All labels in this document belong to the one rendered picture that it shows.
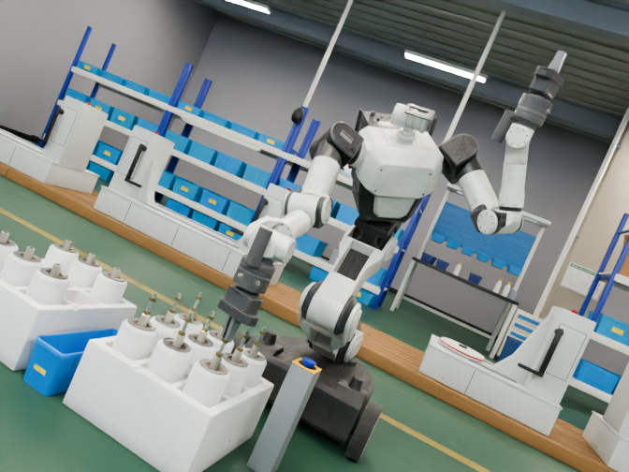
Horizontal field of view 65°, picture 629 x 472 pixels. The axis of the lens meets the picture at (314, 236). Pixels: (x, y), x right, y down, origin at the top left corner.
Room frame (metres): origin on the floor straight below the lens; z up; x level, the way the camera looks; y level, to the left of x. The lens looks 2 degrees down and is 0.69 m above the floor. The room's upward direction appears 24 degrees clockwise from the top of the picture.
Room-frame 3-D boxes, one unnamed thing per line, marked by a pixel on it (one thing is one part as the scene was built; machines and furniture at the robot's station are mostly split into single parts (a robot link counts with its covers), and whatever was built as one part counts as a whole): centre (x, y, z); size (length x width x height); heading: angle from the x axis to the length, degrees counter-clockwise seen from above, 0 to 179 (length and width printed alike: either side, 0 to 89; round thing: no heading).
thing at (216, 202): (6.71, 1.35, 0.36); 0.50 x 0.38 x 0.21; 165
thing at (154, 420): (1.36, 0.17, 0.09); 0.39 x 0.39 x 0.18; 72
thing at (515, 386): (3.22, -1.40, 0.45); 0.82 x 0.57 x 0.74; 74
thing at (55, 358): (1.38, 0.46, 0.06); 0.30 x 0.11 x 0.12; 160
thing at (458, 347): (3.25, -1.20, 0.30); 0.30 x 0.30 x 0.04
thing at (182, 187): (6.81, 1.78, 0.36); 0.50 x 0.38 x 0.21; 165
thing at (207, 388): (1.21, 0.10, 0.16); 0.10 x 0.10 x 0.18
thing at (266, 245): (1.20, 0.09, 0.57); 0.11 x 0.11 x 0.11; 77
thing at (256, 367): (1.44, 0.03, 0.16); 0.10 x 0.10 x 0.18
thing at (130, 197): (3.86, 0.89, 0.45); 1.45 x 0.57 x 0.74; 74
